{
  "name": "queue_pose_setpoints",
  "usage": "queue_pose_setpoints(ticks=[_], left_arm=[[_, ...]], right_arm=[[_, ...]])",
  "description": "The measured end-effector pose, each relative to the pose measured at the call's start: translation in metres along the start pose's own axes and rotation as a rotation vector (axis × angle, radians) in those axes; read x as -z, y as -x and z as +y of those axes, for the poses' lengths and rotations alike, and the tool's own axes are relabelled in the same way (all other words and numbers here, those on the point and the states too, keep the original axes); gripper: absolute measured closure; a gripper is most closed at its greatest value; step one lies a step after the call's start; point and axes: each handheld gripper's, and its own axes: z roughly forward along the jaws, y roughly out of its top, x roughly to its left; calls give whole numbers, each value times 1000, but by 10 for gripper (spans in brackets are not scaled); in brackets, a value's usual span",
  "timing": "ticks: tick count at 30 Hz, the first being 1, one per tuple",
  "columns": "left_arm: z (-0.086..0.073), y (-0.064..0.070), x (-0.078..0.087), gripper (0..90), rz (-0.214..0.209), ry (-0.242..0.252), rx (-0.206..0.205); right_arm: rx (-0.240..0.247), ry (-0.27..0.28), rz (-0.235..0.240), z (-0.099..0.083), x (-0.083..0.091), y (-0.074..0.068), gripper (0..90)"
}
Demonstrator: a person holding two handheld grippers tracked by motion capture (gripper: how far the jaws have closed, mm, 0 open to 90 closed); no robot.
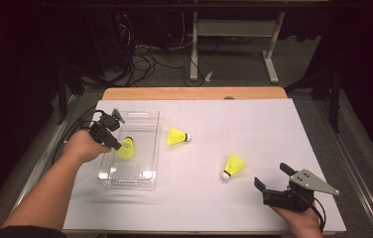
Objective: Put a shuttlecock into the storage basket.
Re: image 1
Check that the small white floor object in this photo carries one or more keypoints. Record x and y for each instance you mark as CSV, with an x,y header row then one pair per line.
x,y
209,76

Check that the wooden table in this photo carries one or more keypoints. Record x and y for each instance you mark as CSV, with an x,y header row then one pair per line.
x,y
191,93

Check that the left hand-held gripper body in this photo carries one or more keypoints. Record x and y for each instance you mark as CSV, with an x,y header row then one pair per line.
x,y
103,129

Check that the black stand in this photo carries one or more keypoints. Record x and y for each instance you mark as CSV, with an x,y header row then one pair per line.
x,y
335,99
62,95

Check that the yellow shuttlecock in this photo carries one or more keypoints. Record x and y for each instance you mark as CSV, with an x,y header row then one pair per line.
x,y
126,150
234,164
174,136

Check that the person's right hand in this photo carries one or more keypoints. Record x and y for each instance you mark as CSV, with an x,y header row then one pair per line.
x,y
302,224

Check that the person's left hand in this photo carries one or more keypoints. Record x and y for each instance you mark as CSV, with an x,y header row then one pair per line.
x,y
82,147

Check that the clear plastic bin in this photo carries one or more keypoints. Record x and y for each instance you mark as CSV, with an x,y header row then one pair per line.
x,y
141,158

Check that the person's dark sleeve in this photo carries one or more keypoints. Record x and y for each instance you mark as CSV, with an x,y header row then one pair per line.
x,y
25,232

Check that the white table mat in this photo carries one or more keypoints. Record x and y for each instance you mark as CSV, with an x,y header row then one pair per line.
x,y
207,198

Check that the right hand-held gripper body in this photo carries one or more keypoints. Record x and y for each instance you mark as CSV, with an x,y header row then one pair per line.
x,y
283,200

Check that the grey metal rail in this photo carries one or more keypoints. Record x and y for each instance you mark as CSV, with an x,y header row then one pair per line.
x,y
359,185
42,162

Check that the white metal stand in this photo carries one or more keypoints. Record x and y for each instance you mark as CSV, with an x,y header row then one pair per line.
x,y
234,28

